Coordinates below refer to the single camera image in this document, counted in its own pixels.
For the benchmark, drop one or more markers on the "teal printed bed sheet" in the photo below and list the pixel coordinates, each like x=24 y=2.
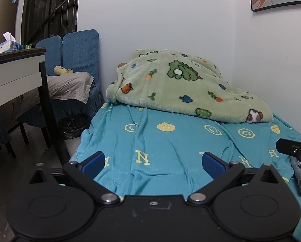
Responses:
x=170 y=146

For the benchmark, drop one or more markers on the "black lined trash bin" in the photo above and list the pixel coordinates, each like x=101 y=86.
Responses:
x=73 y=127

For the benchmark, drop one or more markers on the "dark window grille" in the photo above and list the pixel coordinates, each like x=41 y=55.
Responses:
x=47 y=7

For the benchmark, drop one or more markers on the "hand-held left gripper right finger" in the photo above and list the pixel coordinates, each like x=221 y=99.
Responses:
x=212 y=166

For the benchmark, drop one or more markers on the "white and black table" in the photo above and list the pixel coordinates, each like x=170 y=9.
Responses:
x=14 y=70

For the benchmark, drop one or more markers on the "brown pillow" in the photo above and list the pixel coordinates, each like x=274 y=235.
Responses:
x=122 y=65

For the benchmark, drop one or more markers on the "green cartoon print blanket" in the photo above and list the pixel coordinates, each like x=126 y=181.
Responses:
x=185 y=85

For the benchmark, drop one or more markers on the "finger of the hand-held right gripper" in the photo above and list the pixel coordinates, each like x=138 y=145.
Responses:
x=288 y=147

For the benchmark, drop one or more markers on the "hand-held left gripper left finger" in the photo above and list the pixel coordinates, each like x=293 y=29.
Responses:
x=93 y=165

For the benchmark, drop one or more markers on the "blue tissue pack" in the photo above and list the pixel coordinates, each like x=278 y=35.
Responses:
x=10 y=46

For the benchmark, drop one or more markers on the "grey cloth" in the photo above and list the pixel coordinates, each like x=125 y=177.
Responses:
x=67 y=84

